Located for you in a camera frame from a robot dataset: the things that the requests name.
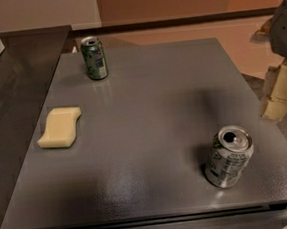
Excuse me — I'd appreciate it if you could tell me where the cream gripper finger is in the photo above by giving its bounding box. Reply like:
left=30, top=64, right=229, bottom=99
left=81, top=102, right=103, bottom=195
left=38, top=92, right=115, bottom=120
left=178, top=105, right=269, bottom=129
left=252, top=18, right=273, bottom=41
left=261, top=59, right=287, bottom=121

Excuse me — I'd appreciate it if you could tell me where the silver green 7up can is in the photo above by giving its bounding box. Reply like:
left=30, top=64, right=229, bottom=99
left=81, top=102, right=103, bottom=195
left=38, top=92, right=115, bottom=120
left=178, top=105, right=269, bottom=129
left=204, top=125, right=254, bottom=189

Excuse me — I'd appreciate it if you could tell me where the dark green soda can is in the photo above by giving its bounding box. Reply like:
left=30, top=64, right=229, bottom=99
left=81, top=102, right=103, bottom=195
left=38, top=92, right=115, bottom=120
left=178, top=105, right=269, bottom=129
left=80, top=36, right=109, bottom=80

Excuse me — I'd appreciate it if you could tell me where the yellow sponge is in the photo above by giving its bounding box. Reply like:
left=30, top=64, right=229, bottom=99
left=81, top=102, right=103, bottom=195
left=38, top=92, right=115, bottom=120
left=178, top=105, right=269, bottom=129
left=37, top=106, right=81, bottom=149

